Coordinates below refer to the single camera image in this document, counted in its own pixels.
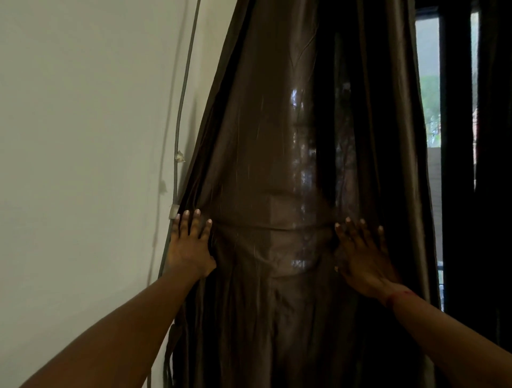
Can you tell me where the person's right forearm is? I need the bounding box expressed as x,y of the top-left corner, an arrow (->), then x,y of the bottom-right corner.
390,294 -> 512,388

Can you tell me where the person's left hand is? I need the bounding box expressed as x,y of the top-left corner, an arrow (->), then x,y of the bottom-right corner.
166,208 -> 218,280

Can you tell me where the grey wall cable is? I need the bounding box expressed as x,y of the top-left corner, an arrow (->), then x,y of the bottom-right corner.
158,0 -> 202,279

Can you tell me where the dark brown curtain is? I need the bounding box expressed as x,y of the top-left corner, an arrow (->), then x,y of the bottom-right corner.
476,0 -> 512,352
164,0 -> 441,388

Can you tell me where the person's left forearm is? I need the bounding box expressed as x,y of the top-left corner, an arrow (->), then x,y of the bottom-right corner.
20,265 -> 203,388

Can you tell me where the red wrist band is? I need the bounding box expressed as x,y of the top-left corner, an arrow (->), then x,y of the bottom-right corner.
383,288 -> 417,309

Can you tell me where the person's right hand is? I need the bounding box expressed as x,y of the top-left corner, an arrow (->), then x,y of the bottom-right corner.
334,217 -> 405,304

